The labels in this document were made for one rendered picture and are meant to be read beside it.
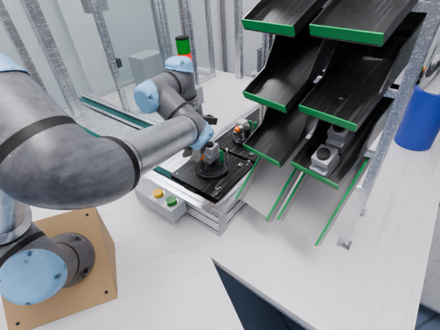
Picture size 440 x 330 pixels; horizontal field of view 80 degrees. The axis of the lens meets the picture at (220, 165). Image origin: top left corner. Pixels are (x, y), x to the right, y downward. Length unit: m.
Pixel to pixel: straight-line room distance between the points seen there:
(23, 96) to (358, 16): 0.54
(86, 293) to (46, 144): 0.66
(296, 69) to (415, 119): 0.85
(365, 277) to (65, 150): 0.86
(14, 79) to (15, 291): 0.47
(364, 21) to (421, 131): 0.96
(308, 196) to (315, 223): 0.08
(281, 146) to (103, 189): 0.51
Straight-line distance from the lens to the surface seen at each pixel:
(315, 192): 0.83
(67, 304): 0.96
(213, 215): 0.90
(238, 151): 1.14
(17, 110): 0.37
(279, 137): 0.77
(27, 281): 0.73
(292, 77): 0.71
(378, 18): 0.59
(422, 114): 1.45
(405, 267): 1.03
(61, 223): 0.93
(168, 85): 0.71
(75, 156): 0.35
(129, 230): 1.06
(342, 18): 0.61
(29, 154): 0.35
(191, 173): 1.05
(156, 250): 0.98
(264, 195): 0.86
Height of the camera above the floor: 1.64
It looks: 39 degrees down
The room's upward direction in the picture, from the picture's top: 5 degrees counter-clockwise
